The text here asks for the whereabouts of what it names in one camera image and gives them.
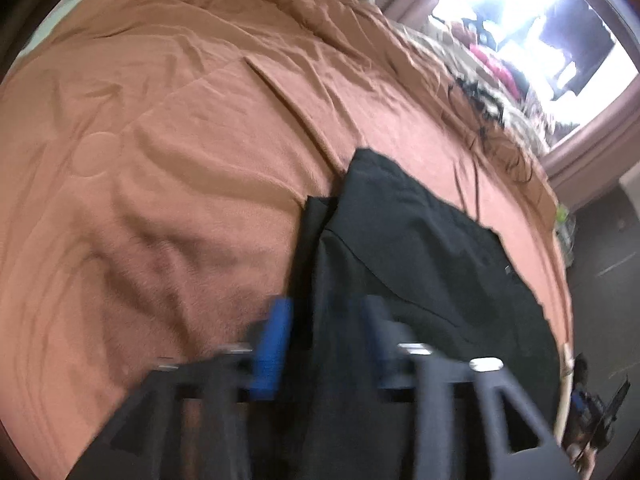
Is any black garment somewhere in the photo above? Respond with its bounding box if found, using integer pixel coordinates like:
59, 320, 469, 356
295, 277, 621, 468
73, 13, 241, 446
250, 150, 560, 479

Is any orange-brown bed blanket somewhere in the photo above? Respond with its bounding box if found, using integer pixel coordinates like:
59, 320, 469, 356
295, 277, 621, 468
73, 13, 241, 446
1, 0, 573, 479

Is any pink plush toy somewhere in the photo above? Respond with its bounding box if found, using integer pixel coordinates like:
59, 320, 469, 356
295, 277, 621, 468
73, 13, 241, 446
469, 44, 522, 101

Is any black tangled cable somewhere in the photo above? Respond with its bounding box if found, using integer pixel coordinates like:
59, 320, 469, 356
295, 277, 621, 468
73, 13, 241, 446
447, 77, 534, 212

